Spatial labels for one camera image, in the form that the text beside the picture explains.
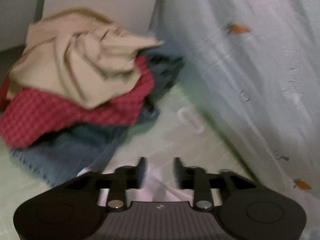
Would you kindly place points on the light blue carrot-print quilt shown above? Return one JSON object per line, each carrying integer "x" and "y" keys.
{"x": 253, "y": 66}

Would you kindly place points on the white shirt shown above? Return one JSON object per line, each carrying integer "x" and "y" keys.
{"x": 154, "y": 189}

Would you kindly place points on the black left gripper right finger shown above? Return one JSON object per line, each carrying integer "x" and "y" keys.
{"x": 199, "y": 181}

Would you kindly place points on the beige garment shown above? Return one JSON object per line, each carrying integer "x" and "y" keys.
{"x": 81, "y": 56}

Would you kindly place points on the blue denim jeans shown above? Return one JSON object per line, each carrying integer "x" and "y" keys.
{"x": 60, "y": 156}

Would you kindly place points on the green checked bed sheet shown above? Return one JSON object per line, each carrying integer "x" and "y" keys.
{"x": 178, "y": 132}

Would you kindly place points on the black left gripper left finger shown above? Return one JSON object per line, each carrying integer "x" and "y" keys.
{"x": 113, "y": 186}

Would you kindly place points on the red knitted garment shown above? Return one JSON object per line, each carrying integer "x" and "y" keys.
{"x": 33, "y": 113}

